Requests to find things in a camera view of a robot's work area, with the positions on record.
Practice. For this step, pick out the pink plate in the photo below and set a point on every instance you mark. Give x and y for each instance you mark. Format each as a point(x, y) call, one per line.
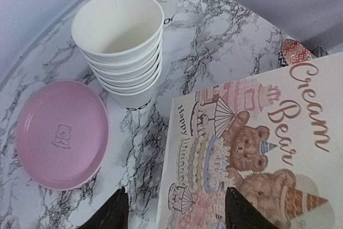
point(62, 135)

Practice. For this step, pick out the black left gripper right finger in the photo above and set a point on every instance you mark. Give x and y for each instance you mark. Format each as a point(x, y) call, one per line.
point(241, 214)

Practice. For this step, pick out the stack of white paper cups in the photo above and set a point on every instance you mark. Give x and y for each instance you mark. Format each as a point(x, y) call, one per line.
point(122, 43)

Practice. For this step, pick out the white paper bag pink handles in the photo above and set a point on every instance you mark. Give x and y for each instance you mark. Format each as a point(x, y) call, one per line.
point(276, 137)

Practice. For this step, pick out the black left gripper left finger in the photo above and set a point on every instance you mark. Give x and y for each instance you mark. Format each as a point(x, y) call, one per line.
point(113, 214)

